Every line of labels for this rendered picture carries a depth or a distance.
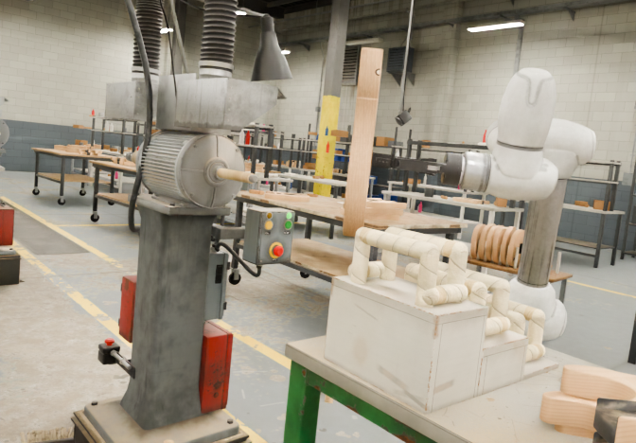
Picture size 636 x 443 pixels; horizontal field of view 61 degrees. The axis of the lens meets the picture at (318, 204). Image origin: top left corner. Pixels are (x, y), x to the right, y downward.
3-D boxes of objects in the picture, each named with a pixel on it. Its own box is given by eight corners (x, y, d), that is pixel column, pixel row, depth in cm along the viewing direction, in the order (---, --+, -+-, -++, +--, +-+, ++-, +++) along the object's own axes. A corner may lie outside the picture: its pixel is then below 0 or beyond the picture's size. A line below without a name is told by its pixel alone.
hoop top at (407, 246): (350, 241, 107) (352, 225, 107) (362, 241, 109) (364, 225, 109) (430, 264, 92) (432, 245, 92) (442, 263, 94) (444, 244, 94)
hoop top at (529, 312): (464, 301, 134) (465, 288, 134) (471, 300, 136) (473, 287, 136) (539, 326, 119) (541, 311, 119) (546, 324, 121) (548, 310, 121)
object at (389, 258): (376, 277, 113) (380, 233, 112) (386, 276, 115) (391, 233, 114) (387, 281, 111) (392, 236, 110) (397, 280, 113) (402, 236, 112)
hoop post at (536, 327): (521, 355, 122) (527, 314, 121) (528, 353, 124) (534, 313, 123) (535, 361, 120) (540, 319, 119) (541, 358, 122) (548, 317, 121)
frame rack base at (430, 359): (321, 358, 112) (329, 276, 110) (373, 346, 121) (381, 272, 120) (426, 416, 91) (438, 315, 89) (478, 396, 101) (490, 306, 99)
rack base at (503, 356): (372, 347, 121) (377, 308, 120) (419, 337, 131) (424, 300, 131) (478, 398, 100) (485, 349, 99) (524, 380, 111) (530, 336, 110)
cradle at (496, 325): (466, 335, 105) (468, 319, 105) (498, 327, 113) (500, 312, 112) (480, 341, 103) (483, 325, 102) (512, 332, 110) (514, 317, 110)
